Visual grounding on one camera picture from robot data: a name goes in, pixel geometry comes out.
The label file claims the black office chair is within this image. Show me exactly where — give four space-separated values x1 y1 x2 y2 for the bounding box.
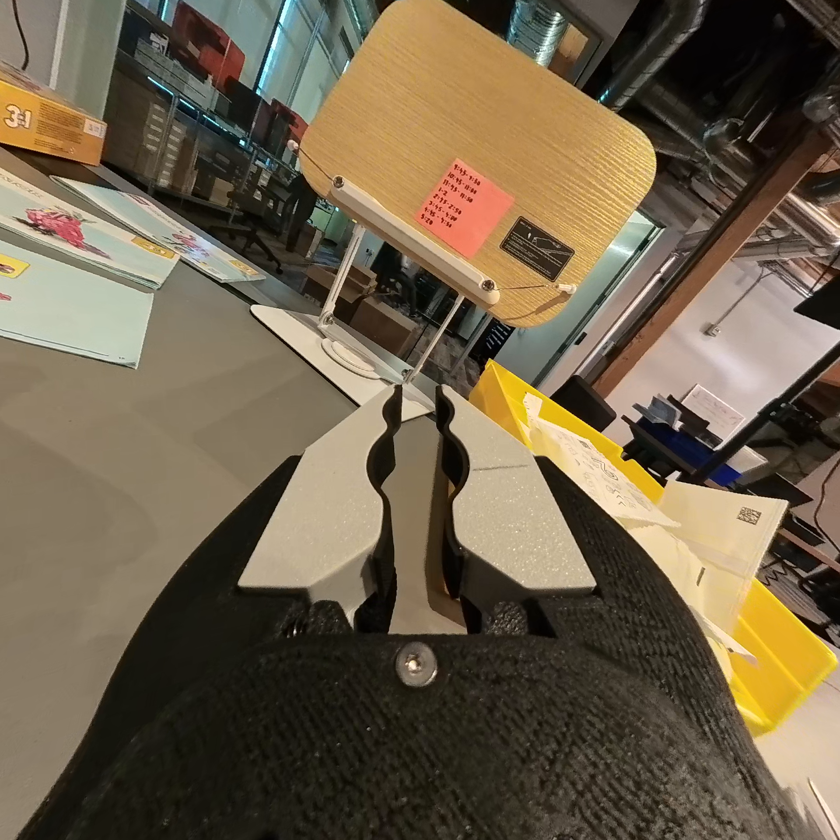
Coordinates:
226 174 290 275

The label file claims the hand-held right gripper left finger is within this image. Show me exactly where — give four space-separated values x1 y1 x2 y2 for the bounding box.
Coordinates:
236 386 404 632

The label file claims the wooden ceiling beam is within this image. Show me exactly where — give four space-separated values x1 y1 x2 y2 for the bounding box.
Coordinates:
594 125 840 398

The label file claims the red 3D printer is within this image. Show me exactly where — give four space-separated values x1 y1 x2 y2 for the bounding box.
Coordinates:
270 98 309 145
172 0 247 83

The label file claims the black warning label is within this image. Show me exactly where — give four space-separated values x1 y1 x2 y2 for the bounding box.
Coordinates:
500 217 575 283

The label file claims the silver ventilation duct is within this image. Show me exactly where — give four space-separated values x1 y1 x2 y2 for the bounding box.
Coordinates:
705 85 840 258
508 0 568 67

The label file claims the grey drawer cabinet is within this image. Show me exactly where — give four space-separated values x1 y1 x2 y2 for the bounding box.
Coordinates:
105 66 198 193

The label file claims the wooden board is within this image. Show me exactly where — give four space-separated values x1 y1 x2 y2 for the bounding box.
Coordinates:
298 0 657 329

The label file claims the brown cardboard box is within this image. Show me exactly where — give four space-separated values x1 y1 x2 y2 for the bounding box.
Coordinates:
305 262 421 355

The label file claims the grey desk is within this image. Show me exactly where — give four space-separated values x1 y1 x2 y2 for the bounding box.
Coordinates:
0 147 840 840

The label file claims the yellow plastic bin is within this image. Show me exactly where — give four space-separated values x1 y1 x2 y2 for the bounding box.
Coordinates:
469 359 840 739

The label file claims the orange toy box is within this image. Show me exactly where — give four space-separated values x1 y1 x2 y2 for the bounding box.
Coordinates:
0 62 109 166

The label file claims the thin light blue instruction booklet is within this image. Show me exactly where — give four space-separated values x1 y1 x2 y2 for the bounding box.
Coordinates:
0 167 181 290
69 176 266 283

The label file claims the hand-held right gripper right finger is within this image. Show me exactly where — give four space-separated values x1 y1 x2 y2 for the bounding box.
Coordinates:
435 384 598 632

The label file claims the printed white paper bag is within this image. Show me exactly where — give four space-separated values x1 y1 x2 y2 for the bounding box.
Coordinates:
525 392 681 531

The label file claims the tall bright window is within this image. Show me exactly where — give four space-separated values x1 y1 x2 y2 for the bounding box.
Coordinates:
256 0 368 132

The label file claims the pink sticky note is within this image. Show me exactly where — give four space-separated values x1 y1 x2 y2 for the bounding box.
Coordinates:
415 157 515 259

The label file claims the black light stand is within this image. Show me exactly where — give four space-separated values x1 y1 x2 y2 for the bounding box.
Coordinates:
696 341 840 487

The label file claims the plain white paper bag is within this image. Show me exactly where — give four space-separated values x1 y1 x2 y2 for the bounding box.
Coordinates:
617 482 788 667

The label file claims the thick light blue instruction booklet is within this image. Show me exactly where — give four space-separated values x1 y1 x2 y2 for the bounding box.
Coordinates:
0 239 155 370

